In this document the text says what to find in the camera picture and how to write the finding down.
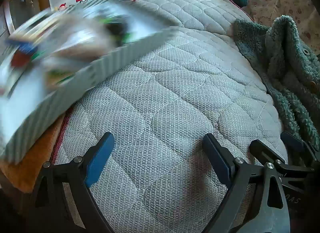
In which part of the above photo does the grey quilted mattress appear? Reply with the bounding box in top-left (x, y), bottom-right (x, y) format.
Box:
top-left (50, 0), bottom-right (289, 233)

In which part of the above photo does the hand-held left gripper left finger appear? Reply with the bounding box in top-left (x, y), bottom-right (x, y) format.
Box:
top-left (27, 132), bottom-right (118, 233)

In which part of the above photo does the orange plush blanket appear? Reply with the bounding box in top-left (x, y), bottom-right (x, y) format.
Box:
top-left (0, 113), bottom-right (73, 193)

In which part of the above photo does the floral cushion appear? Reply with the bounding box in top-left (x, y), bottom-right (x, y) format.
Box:
top-left (246, 0), bottom-right (320, 56)

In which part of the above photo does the grey striped cardboard box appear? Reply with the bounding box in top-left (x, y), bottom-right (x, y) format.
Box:
top-left (0, 0), bottom-right (180, 166)

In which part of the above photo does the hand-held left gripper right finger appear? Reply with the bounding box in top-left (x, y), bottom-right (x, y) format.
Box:
top-left (203, 133), bottom-right (292, 233)

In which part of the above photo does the teal fleece jacket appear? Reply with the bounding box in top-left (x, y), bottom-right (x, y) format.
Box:
top-left (234, 15), bottom-right (320, 153)

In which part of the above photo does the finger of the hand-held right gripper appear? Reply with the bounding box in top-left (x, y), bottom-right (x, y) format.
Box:
top-left (249, 139), bottom-right (315, 178)
top-left (280, 132), bottom-right (320, 168)

